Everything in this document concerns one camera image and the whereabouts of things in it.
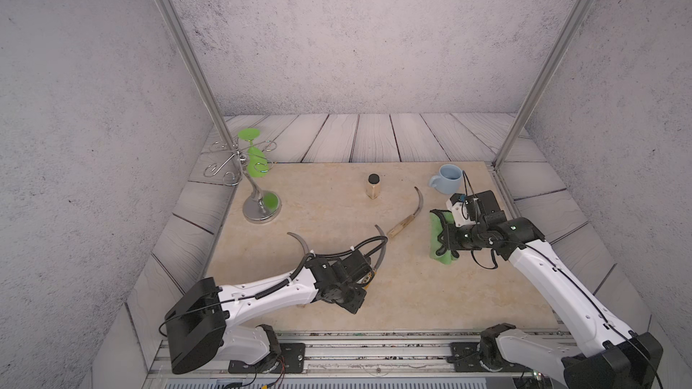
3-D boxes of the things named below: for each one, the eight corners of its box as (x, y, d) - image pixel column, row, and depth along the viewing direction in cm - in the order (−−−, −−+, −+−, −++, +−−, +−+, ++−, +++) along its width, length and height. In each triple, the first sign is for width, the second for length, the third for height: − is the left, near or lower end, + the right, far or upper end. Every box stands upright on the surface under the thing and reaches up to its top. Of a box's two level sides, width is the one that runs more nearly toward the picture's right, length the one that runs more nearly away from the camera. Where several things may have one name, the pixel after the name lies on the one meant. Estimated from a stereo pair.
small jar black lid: (364, 194, 113) (365, 178, 105) (372, 188, 115) (373, 171, 108) (373, 200, 111) (374, 183, 103) (380, 193, 113) (382, 176, 106)
